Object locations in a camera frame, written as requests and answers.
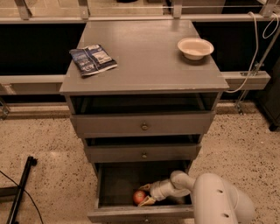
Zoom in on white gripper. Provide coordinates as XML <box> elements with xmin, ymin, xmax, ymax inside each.
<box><xmin>138</xmin><ymin>180</ymin><xmax>168</xmax><ymax>207</ymax></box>

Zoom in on red apple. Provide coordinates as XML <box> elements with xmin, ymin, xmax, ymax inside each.
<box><xmin>133</xmin><ymin>190</ymin><xmax>146</xmax><ymax>205</ymax></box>

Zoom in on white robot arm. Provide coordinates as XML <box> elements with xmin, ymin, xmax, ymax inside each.
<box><xmin>136</xmin><ymin>171</ymin><xmax>256</xmax><ymax>224</ymax></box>

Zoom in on grey bottom drawer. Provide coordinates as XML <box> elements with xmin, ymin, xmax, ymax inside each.
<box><xmin>88</xmin><ymin>160</ymin><xmax>193</xmax><ymax>223</ymax></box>

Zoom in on grey drawer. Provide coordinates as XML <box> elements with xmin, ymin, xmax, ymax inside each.
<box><xmin>71</xmin><ymin>112</ymin><xmax>214</xmax><ymax>138</ymax></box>
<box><xmin>85</xmin><ymin>143</ymin><xmax>201</xmax><ymax>163</ymax></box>
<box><xmin>88</xmin><ymin>160</ymin><xmax>193</xmax><ymax>223</ymax></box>

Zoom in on grey middle drawer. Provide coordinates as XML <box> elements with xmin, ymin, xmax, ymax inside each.
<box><xmin>85</xmin><ymin>143</ymin><xmax>201</xmax><ymax>163</ymax></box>

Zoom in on grey wooden drawer cabinet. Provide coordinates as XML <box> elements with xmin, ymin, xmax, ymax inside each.
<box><xmin>59</xmin><ymin>19</ymin><xmax>230</xmax><ymax>176</ymax></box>

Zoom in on grey top drawer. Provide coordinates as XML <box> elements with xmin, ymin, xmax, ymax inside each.
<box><xmin>71</xmin><ymin>112</ymin><xmax>214</xmax><ymax>138</ymax></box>

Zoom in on black metal stand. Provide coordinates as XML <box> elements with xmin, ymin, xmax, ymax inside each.
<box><xmin>0</xmin><ymin>157</ymin><xmax>37</xmax><ymax>224</ymax></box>

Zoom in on blue chip bag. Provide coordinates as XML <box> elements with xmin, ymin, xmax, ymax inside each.
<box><xmin>70</xmin><ymin>45</ymin><xmax>117</xmax><ymax>77</ymax></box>

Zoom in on white bowl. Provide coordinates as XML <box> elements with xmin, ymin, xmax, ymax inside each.
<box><xmin>178</xmin><ymin>38</ymin><xmax>214</xmax><ymax>60</ymax></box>

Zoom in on dark cabinet at right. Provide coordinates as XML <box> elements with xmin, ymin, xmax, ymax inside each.
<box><xmin>258</xmin><ymin>57</ymin><xmax>280</xmax><ymax>131</ymax></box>

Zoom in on black floor cable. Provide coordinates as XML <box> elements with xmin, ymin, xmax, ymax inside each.
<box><xmin>0</xmin><ymin>170</ymin><xmax>45</xmax><ymax>224</ymax></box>

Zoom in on metal railing frame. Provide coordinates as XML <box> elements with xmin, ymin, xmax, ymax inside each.
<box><xmin>0</xmin><ymin>0</ymin><xmax>280</xmax><ymax>121</ymax></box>

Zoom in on white cable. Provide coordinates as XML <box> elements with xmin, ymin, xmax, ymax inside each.
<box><xmin>223</xmin><ymin>11</ymin><xmax>279</xmax><ymax>95</ymax></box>

